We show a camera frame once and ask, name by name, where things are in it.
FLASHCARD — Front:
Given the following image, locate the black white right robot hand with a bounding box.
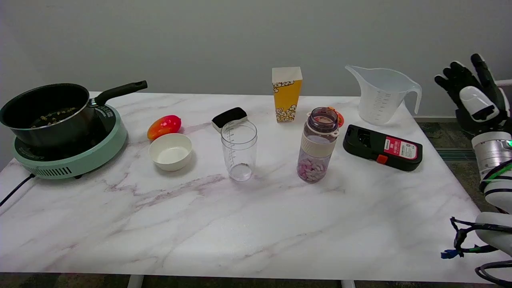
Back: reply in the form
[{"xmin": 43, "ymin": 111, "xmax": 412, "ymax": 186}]
[{"xmin": 434, "ymin": 54, "xmax": 512, "ymax": 140}]

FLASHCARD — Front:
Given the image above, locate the clear bottle with pills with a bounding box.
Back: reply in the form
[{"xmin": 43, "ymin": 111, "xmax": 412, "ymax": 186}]
[{"xmin": 297, "ymin": 107, "xmax": 340, "ymax": 183}]

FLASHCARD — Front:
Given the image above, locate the translucent plastic measuring jug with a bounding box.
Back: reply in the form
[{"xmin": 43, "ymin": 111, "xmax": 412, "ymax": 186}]
[{"xmin": 345, "ymin": 65, "xmax": 422, "ymax": 125}]

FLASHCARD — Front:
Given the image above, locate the black device with red label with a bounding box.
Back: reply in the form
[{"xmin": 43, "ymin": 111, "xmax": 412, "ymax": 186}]
[{"xmin": 343, "ymin": 124, "xmax": 423, "ymax": 172}]

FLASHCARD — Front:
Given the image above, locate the small orange red object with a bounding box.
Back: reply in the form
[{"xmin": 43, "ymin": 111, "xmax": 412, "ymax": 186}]
[{"xmin": 327, "ymin": 106, "xmax": 345, "ymax": 128}]

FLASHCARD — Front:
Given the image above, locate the yellow popcorn box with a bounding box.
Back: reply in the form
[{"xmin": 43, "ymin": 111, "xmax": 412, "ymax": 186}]
[{"xmin": 272, "ymin": 66, "xmax": 303, "ymax": 123}]

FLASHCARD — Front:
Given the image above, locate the clear measuring cup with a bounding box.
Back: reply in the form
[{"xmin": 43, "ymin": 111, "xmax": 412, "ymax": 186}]
[{"xmin": 221, "ymin": 120, "xmax": 258, "ymax": 182}]

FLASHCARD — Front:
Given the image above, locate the black white sponge eraser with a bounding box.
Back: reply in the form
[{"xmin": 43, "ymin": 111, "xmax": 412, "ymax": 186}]
[{"xmin": 212, "ymin": 107, "xmax": 248, "ymax": 132}]

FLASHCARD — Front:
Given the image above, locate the small white bowl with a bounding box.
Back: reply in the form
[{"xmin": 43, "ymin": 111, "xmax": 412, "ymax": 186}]
[{"xmin": 148, "ymin": 133, "xmax": 193, "ymax": 172}]

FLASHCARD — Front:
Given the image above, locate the red orange toy mango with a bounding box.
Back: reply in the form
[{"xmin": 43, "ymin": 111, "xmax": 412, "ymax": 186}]
[{"xmin": 147, "ymin": 115, "xmax": 182, "ymax": 141}]

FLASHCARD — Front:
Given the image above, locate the mint green induction cooker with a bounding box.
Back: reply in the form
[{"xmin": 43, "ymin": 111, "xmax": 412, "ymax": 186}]
[{"xmin": 11, "ymin": 104, "xmax": 128, "ymax": 180}]

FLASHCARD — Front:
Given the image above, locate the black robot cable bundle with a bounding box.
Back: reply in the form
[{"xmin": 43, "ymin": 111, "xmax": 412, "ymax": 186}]
[{"xmin": 441, "ymin": 216, "xmax": 512, "ymax": 287}]

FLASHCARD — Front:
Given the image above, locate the black saucepan with handle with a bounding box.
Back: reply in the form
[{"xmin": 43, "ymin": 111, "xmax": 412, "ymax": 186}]
[{"xmin": 0, "ymin": 80, "xmax": 148, "ymax": 149}]

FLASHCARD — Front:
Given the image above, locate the black power cord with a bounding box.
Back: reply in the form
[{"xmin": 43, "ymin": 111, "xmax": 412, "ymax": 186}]
[{"xmin": 0, "ymin": 173, "xmax": 36, "ymax": 207}]

